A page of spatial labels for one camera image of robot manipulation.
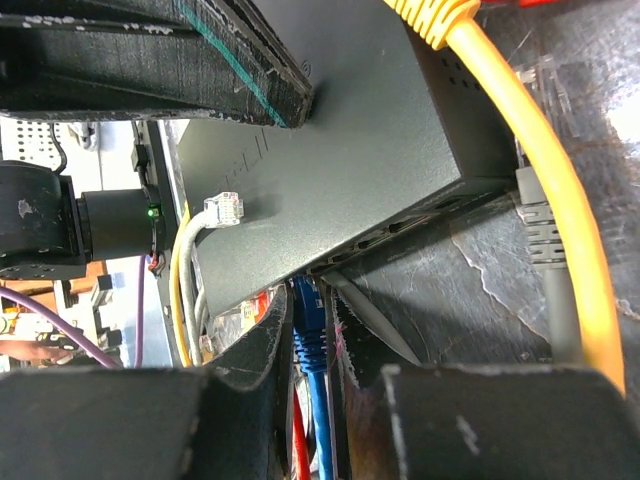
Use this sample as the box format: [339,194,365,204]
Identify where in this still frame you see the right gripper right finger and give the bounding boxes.
[327,293,639,479]

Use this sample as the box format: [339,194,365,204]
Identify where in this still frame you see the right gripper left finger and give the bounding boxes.
[1,287,294,479]

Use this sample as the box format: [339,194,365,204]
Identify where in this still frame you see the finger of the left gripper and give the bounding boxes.
[0,0,291,129]
[189,1,313,128]

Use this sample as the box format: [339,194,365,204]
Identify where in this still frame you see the red ethernet cable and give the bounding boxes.
[292,387,314,480]

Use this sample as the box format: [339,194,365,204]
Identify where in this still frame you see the blue ethernet cable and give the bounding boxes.
[291,274,335,480]

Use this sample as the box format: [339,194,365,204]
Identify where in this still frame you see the grey ethernet cable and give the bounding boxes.
[177,189,246,369]

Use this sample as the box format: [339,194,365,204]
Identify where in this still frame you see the black network switch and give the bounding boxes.
[177,1,515,314]

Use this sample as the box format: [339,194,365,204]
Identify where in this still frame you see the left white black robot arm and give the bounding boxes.
[1,1,313,280]

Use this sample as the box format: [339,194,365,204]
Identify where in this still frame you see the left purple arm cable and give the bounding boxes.
[0,254,149,370]

